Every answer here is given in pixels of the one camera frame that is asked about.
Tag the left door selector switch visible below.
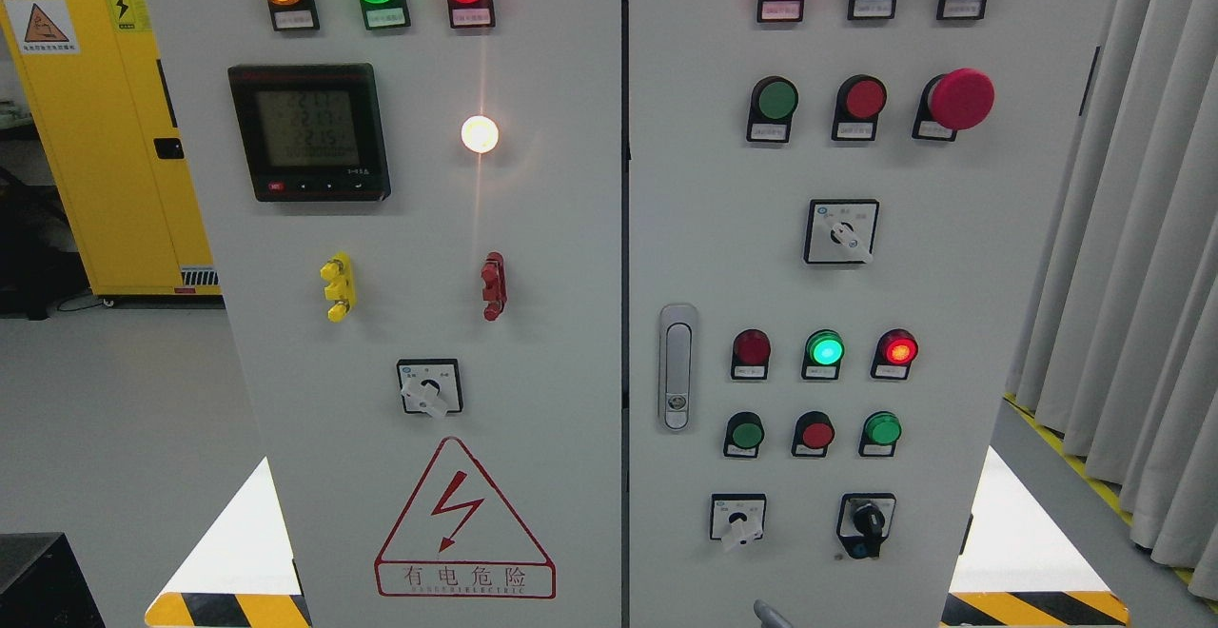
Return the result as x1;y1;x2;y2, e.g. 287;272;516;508
396;359;464;419

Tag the grey door latch handle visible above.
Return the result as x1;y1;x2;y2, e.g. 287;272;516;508
658;303;697;432

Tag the lower green push button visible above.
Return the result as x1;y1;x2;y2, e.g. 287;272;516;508
722;411;765;459

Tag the grey right cabinet door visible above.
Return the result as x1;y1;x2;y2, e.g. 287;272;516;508
628;0;1112;627

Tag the white lit indicator lamp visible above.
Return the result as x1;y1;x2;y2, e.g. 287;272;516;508
460;114;501;155

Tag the lit green middle lamp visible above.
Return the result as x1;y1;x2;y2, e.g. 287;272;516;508
801;329;845;381

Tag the grey left cabinet door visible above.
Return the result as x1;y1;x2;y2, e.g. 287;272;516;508
147;0;622;627

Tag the dark red middle lamp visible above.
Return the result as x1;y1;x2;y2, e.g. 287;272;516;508
730;329;773;382

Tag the grey cabinet door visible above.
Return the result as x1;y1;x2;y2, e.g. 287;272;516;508
147;0;622;627
628;0;1112;627

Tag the red stop push button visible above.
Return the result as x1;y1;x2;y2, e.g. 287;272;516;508
831;74;888;142

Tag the yellow safety cabinet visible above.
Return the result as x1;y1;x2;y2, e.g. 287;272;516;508
2;0;220;299

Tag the lit red middle lamp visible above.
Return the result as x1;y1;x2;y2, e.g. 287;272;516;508
870;329;920;381

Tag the black box bottom left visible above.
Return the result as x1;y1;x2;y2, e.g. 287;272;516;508
1;532;105;627

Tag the lower white selector switch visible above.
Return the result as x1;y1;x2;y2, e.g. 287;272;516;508
709;493;767;553

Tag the lower red push button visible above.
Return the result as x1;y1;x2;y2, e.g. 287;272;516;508
789;411;836;459

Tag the black digital power meter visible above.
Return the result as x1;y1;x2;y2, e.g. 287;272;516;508
227;63;391;203

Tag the red electric hazard sticker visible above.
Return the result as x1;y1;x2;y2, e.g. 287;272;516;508
374;436;557;600

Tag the red emergency stop mushroom button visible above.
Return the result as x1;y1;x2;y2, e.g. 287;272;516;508
911;68;995;142

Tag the upper right selector switch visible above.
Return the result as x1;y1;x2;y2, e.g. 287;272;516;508
803;200;879;267

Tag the green start push button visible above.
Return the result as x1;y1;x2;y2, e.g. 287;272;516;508
745;74;799;144

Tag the grey curtain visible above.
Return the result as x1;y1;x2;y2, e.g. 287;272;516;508
1009;0;1217;602

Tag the black key switch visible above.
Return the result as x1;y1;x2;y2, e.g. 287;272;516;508
836;493;896;559

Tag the lower bright green button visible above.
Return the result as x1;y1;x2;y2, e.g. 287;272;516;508
857;411;903;459

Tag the red terminal connector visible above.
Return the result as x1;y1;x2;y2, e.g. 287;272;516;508
480;251;508;323

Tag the yellow terminal connector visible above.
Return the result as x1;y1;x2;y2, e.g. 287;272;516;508
319;251;358;323

